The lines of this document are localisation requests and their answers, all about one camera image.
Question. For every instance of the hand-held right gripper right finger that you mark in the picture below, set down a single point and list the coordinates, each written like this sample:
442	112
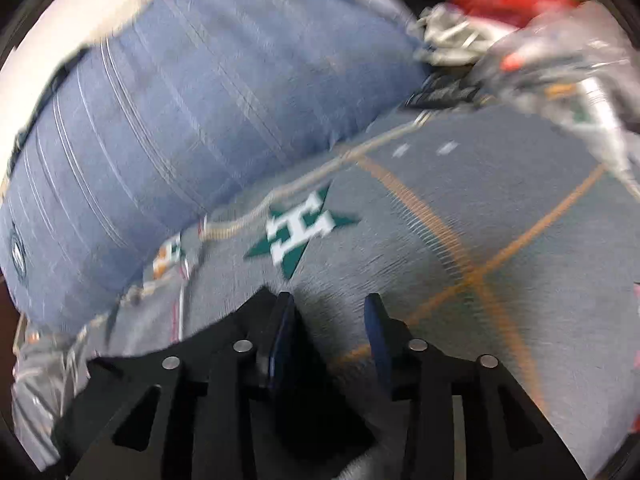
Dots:
376	335

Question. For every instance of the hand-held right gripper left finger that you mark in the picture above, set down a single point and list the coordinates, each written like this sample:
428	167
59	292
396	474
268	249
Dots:
281	345

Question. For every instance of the grey printed bed sheet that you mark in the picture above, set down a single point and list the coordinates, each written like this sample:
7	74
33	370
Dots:
450	200

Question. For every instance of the black packet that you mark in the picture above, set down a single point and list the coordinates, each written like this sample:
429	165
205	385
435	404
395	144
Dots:
440	92

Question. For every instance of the large blue plaid pillow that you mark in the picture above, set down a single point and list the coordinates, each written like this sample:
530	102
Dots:
200	85

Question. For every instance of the silver foil bag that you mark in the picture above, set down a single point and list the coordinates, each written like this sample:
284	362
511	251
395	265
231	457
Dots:
450	35

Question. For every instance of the clear plastic bag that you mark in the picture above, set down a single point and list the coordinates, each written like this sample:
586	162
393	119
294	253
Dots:
575	60

